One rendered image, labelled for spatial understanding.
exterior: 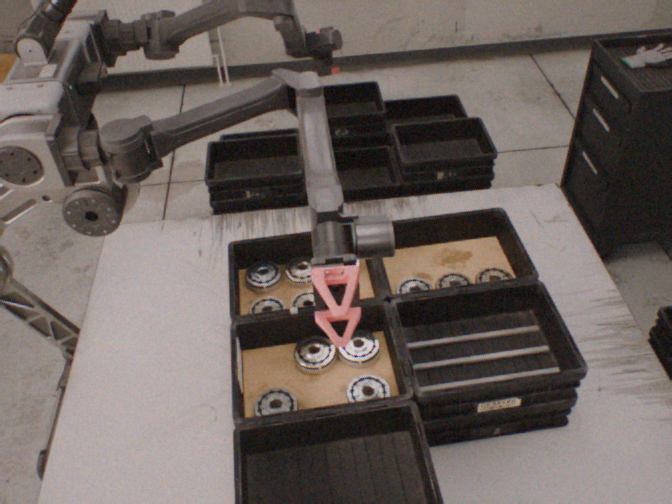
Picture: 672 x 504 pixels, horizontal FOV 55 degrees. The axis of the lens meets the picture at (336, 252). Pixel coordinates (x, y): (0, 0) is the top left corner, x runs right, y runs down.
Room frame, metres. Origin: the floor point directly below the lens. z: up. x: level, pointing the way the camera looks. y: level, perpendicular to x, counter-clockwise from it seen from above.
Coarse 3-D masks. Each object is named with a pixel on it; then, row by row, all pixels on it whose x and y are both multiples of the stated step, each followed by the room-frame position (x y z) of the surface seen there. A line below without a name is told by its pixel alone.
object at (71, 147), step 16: (48, 128) 1.07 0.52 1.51; (64, 128) 1.10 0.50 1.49; (80, 128) 1.10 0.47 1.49; (48, 144) 1.04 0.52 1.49; (64, 144) 1.06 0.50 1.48; (80, 144) 1.06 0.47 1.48; (96, 144) 1.06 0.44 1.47; (64, 160) 1.04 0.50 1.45; (80, 160) 1.04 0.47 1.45; (96, 160) 1.05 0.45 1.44; (64, 176) 1.04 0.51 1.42
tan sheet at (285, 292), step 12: (360, 264) 1.36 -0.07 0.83; (240, 276) 1.34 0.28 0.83; (360, 276) 1.31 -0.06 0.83; (240, 288) 1.29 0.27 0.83; (288, 288) 1.28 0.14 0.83; (312, 288) 1.27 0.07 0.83; (360, 288) 1.26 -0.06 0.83; (240, 300) 1.24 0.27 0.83; (252, 300) 1.24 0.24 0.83; (288, 300) 1.23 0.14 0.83
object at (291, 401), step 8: (264, 392) 0.91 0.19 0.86; (272, 392) 0.91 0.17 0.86; (280, 392) 0.91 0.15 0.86; (288, 392) 0.91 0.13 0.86; (256, 400) 0.89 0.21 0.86; (264, 400) 0.89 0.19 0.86; (288, 400) 0.88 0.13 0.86; (296, 400) 0.88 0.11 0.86; (256, 408) 0.87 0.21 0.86; (264, 408) 0.87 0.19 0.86; (288, 408) 0.86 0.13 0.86; (296, 408) 0.86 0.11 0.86
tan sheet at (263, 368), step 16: (256, 352) 1.06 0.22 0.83; (272, 352) 1.05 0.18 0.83; (288, 352) 1.05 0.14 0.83; (336, 352) 1.04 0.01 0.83; (384, 352) 1.03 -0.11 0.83; (256, 368) 1.01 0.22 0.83; (272, 368) 1.00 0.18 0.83; (288, 368) 1.00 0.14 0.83; (336, 368) 0.99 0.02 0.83; (352, 368) 0.99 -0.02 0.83; (368, 368) 0.98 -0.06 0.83; (384, 368) 0.98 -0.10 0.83; (256, 384) 0.96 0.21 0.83; (272, 384) 0.96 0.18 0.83; (288, 384) 0.95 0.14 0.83; (304, 384) 0.95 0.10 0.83; (320, 384) 0.95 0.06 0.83; (336, 384) 0.94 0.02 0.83; (304, 400) 0.90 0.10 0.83; (320, 400) 0.90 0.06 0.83; (336, 400) 0.90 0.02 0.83
